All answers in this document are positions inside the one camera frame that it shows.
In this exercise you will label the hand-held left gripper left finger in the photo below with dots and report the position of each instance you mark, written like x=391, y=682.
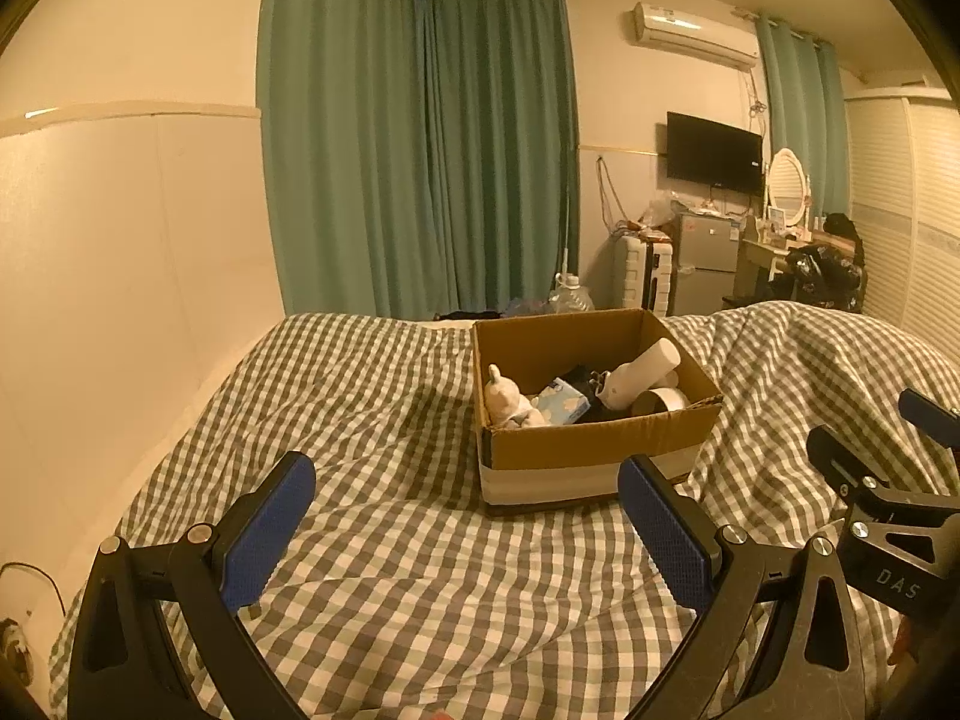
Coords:
x=270, y=525

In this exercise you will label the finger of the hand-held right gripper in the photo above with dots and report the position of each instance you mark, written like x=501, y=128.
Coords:
x=934, y=416
x=840, y=461

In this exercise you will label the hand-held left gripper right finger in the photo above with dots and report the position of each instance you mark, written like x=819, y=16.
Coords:
x=664, y=532

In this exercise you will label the brown cardboard box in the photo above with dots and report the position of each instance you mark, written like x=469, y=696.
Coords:
x=562, y=457

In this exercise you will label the tape roll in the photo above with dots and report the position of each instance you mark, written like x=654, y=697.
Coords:
x=664, y=401

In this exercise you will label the blue tissue pack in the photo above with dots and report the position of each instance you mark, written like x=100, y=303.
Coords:
x=562, y=403

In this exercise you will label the white plush toy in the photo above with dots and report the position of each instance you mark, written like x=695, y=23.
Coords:
x=506, y=405

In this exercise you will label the grey checkered blanket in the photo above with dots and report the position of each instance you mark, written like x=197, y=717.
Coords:
x=390, y=540

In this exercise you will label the black garbage bag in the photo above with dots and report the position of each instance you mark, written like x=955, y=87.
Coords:
x=821, y=274

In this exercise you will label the white slatted wardrobe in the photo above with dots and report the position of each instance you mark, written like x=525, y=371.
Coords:
x=907, y=217

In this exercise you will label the black handbag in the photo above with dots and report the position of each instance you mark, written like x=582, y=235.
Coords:
x=840, y=229

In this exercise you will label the wooden dressing table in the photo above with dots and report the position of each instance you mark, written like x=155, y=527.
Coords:
x=765, y=262

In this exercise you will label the grey small fridge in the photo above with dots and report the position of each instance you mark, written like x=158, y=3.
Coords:
x=706, y=259

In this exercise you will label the clear water jug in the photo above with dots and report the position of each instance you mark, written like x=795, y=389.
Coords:
x=570, y=298

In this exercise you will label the white suitcase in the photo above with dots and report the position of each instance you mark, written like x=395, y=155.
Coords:
x=641, y=277

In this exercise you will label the crumpled clear plastic bag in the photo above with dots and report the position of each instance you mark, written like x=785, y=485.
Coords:
x=526, y=307

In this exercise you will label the white oval mirror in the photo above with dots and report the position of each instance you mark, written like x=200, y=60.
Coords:
x=787, y=180

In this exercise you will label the white power strip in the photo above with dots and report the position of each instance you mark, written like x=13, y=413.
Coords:
x=16, y=652

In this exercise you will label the black cloth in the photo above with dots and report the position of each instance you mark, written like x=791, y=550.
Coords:
x=469, y=313

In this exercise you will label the plastic bag on fridge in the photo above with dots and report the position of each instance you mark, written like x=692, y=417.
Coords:
x=660, y=211

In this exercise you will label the thin white pole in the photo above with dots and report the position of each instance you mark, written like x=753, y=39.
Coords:
x=568, y=232

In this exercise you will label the narrow green curtain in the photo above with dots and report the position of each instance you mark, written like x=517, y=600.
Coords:
x=802, y=120

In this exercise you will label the black television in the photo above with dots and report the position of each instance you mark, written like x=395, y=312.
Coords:
x=712, y=151

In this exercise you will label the wide green curtain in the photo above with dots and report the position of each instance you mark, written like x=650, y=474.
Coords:
x=337, y=150

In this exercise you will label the white air conditioner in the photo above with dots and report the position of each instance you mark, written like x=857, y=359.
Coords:
x=694, y=31

